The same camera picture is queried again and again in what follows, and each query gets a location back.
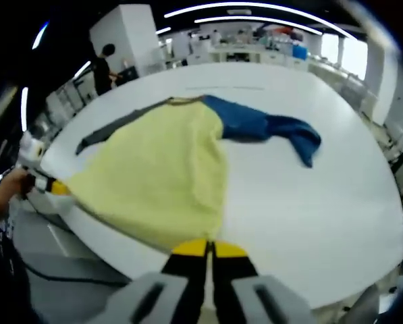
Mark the blue crate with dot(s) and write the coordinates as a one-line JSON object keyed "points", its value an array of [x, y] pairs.
{"points": [[299, 52]]}

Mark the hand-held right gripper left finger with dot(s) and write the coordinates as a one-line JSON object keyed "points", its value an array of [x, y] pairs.
{"points": [[167, 293]]}

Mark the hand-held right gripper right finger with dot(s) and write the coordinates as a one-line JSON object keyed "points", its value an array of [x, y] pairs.
{"points": [[255, 293]]}

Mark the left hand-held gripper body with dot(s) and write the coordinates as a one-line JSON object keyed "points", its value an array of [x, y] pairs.
{"points": [[32, 152]]}

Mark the yellow blue grey garment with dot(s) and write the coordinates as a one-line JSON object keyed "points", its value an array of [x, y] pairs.
{"points": [[160, 168]]}

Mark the person's left hand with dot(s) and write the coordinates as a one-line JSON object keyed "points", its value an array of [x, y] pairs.
{"points": [[13, 185]]}

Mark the curved ceiling light strip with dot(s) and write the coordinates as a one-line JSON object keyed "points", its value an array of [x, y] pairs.
{"points": [[255, 10]]}

